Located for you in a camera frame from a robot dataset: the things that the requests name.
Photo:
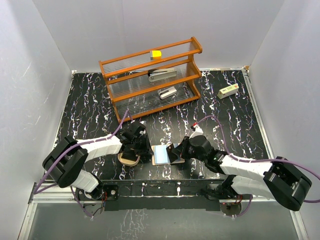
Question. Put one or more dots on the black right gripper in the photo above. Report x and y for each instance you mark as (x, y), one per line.
(178, 149)

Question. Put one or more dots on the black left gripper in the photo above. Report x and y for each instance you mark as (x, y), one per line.
(146, 150)

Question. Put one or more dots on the pink leather card holder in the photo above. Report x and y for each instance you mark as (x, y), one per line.
(172, 161)

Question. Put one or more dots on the beige card box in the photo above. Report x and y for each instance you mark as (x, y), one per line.
(128, 160)

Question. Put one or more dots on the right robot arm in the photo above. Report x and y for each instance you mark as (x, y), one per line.
(278, 180)

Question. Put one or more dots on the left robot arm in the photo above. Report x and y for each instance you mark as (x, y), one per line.
(66, 161)

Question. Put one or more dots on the small white stapler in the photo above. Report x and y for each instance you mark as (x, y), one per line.
(167, 93)

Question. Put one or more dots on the orange wooden shelf rack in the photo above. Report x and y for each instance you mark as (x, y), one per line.
(127, 81)

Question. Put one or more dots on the large grey black stapler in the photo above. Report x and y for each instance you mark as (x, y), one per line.
(161, 74)

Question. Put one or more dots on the white staples box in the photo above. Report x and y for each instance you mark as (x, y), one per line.
(228, 91)

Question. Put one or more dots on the yellow grey tape dispenser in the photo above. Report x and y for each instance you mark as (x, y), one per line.
(155, 55)

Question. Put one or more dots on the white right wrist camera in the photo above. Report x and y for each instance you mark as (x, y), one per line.
(197, 131)

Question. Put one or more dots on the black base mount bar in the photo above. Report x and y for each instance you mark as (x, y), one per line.
(185, 194)

